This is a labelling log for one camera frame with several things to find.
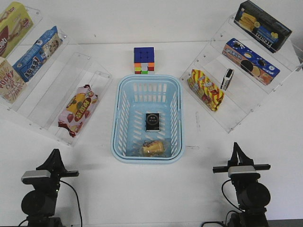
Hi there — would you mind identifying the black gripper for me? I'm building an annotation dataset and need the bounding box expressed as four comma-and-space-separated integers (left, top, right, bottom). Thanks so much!
36, 148, 80, 181
213, 142, 270, 174

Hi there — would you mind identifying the bread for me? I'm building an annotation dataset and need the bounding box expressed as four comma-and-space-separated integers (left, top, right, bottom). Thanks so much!
139, 140, 167, 157

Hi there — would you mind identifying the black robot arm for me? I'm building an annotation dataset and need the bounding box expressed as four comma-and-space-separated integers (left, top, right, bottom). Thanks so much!
213, 142, 271, 227
21, 148, 79, 227

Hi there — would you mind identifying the black white tissue pack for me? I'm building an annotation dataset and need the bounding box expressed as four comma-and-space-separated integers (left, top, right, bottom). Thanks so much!
220, 68, 234, 90

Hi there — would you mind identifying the light blue plastic basket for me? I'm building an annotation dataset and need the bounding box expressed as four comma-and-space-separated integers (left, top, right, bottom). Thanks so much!
111, 75, 185, 164

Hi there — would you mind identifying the pink strawberry snack bag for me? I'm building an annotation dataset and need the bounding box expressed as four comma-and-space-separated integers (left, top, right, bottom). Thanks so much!
58, 85, 99, 137

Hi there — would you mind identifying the red yellow striped snack bag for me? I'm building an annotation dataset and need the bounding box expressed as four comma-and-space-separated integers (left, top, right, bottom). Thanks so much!
187, 69, 224, 112

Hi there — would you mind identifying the clear acrylic left shelf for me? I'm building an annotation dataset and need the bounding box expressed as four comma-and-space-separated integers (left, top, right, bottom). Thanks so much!
0, 6, 112, 146

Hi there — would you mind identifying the clear acrylic shelf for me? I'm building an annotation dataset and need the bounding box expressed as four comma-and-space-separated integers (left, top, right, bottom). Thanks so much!
180, 16, 302, 132
0, 6, 112, 146

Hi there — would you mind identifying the beige Pocky box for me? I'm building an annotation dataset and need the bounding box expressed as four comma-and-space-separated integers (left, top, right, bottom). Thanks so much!
0, 57, 27, 104

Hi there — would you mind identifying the clear acrylic right shelf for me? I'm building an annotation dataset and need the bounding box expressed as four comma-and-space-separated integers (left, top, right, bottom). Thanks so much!
180, 16, 302, 132

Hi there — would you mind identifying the blue orange sandwich cookie box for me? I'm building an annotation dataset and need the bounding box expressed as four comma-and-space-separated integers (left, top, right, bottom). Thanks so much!
222, 38, 280, 86

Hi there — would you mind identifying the black yellow biscuit box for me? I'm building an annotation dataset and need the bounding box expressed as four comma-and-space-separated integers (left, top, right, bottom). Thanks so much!
234, 0, 292, 53

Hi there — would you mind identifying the multicolour puzzle cube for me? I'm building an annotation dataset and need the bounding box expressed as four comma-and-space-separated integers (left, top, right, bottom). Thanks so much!
134, 47, 155, 74

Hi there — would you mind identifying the yellow green wafer box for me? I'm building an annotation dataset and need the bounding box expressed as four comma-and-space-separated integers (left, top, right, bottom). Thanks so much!
0, 1, 34, 58

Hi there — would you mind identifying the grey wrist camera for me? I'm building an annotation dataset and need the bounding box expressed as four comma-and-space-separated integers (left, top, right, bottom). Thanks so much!
21, 170, 51, 184
228, 166, 257, 178

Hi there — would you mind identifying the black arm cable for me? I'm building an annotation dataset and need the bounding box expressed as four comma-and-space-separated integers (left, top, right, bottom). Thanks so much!
200, 178, 240, 227
18, 179, 83, 227

